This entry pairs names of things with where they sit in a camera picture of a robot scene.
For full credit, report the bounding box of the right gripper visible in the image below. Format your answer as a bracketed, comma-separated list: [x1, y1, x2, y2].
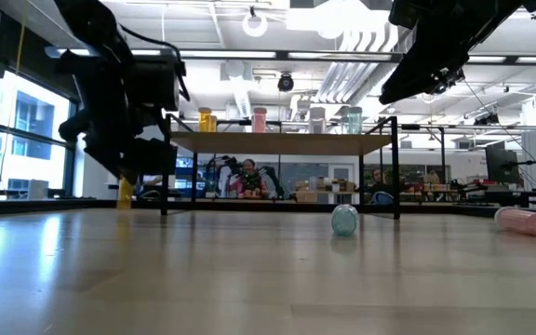
[379, 0, 525, 105]

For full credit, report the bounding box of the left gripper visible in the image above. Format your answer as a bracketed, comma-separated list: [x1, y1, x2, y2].
[56, 46, 189, 185]

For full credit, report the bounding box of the teal medicine bottle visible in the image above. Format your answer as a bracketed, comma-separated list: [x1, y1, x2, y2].
[330, 203, 359, 237]
[347, 106, 364, 135]

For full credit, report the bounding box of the clear medicine bottle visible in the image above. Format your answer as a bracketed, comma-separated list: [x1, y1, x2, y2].
[308, 107, 328, 135]

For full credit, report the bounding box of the black monitor on arm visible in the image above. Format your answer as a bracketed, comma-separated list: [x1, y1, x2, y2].
[485, 147, 521, 185]

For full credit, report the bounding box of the small wooden shelf rack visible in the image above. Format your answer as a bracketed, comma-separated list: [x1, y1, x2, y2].
[159, 114, 402, 221]

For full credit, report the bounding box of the black ceiling spotlight cluster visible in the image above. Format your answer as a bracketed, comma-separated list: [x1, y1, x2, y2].
[428, 69, 466, 96]

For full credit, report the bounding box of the large window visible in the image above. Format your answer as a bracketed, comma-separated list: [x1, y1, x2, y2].
[0, 69, 81, 201]

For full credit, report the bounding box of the black round ceiling speaker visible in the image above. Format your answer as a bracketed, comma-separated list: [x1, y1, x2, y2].
[276, 73, 296, 93]

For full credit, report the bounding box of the person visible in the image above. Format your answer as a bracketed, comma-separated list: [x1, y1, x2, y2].
[366, 167, 397, 196]
[224, 157, 270, 200]

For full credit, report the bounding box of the white door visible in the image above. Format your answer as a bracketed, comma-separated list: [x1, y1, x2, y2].
[328, 163, 355, 204]

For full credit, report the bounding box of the blue round object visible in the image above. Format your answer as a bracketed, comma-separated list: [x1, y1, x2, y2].
[370, 190, 395, 206]

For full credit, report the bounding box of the background work table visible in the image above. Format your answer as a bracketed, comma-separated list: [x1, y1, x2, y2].
[402, 179, 536, 208]

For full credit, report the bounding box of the cardboard box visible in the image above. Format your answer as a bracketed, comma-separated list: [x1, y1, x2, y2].
[293, 176, 360, 204]

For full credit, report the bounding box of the white ceiling duct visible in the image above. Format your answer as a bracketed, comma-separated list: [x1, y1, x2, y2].
[316, 20, 399, 106]

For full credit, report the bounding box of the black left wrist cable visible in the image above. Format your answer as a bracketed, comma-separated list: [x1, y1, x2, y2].
[118, 22, 193, 102]

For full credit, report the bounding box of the yellow hanging cable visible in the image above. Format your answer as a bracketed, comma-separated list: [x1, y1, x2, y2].
[0, 4, 30, 196]

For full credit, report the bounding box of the white ring lamp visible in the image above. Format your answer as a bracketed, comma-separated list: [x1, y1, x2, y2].
[242, 11, 269, 38]

